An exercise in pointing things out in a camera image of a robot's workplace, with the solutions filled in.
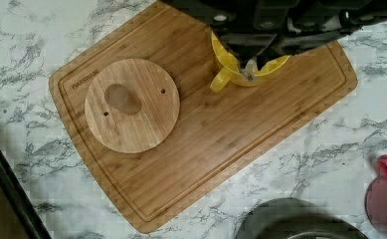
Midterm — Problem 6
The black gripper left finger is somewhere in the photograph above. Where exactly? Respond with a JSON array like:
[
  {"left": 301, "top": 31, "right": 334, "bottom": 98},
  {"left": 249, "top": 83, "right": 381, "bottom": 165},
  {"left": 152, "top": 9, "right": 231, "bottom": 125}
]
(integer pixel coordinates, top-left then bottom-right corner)
[{"left": 214, "top": 32, "right": 278, "bottom": 69}]

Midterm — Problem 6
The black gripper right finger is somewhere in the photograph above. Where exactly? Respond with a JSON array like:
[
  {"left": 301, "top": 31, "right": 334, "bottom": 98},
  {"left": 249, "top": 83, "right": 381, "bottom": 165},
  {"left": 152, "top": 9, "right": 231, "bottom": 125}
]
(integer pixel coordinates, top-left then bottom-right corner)
[{"left": 257, "top": 31, "right": 350, "bottom": 70}]

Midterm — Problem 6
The black tea bag canister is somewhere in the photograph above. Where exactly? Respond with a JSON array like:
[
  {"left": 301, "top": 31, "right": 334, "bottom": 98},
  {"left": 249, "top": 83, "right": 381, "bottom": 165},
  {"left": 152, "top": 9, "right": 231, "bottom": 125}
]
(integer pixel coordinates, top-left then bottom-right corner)
[{"left": 235, "top": 198, "right": 368, "bottom": 239}]

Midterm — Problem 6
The bamboo cutting board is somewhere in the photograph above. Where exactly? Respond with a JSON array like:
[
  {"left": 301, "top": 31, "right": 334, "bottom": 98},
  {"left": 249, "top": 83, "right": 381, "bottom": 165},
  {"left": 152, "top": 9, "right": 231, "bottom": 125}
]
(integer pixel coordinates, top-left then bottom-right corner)
[{"left": 49, "top": 2, "right": 357, "bottom": 233}]

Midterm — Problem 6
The round wooden lid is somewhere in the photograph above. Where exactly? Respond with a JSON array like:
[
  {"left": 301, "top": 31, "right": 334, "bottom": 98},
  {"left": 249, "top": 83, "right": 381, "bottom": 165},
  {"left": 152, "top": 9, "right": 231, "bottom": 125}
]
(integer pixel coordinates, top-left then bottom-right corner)
[{"left": 85, "top": 59, "right": 180, "bottom": 153}]

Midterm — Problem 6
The pink lidded mug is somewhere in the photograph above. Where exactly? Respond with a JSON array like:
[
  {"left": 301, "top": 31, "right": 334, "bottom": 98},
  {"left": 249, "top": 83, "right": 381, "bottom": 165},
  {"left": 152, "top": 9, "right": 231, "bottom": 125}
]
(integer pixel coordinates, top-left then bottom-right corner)
[{"left": 364, "top": 154, "right": 387, "bottom": 239}]

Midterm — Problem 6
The black metal handle bar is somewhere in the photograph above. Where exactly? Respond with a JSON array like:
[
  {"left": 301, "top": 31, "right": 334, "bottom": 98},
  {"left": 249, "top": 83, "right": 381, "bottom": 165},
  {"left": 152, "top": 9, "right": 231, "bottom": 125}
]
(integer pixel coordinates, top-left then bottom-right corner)
[{"left": 0, "top": 148, "right": 52, "bottom": 239}]

